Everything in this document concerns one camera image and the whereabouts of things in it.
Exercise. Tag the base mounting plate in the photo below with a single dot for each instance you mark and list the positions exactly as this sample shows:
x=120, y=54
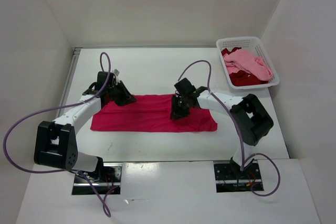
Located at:
x=228, y=182
x=109, y=181

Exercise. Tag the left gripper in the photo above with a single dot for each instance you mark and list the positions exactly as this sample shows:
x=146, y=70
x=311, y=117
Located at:
x=127, y=98

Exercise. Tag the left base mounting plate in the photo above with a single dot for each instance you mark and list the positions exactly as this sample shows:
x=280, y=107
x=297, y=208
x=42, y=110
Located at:
x=109, y=181

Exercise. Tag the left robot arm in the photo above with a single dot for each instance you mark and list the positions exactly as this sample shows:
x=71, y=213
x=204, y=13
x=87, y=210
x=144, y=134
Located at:
x=56, y=144

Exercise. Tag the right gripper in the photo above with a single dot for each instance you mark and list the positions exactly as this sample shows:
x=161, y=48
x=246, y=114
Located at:
x=176, y=113

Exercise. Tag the white plastic basket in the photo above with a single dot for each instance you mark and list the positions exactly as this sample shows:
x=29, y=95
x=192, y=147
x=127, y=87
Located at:
x=255, y=46

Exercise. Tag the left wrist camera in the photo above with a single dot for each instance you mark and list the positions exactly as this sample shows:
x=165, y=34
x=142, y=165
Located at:
x=116, y=72

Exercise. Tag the dark red t shirt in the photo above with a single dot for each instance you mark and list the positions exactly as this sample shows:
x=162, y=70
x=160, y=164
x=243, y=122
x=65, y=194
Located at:
x=242, y=78

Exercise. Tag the magenta t shirt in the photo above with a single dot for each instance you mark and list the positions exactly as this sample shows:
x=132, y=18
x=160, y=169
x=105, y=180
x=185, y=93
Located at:
x=151, y=113

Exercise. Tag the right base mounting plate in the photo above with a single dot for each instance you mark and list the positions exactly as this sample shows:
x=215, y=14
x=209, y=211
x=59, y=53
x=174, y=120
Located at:
x=228, y=182

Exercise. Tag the pink t shirt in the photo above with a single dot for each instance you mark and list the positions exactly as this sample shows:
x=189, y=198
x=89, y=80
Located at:
x=244, y=60

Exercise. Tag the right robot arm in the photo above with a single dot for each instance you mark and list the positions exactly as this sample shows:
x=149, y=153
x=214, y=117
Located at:
x=251, y=120

